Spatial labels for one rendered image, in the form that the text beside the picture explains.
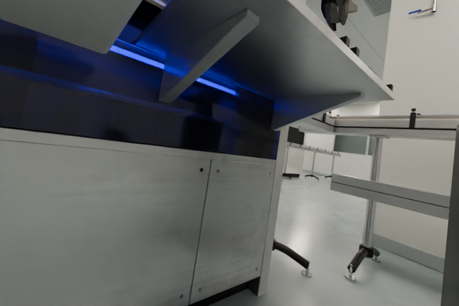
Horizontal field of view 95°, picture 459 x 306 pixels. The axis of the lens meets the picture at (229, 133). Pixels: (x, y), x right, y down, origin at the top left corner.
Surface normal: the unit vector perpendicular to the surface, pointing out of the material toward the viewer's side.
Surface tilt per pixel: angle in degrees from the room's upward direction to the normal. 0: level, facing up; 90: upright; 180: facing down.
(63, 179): 90
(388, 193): 90
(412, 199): 90
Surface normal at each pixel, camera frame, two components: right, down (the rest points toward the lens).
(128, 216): 0.63, 0.05
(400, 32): -0.76, -0.15
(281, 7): -0.15, 0.99
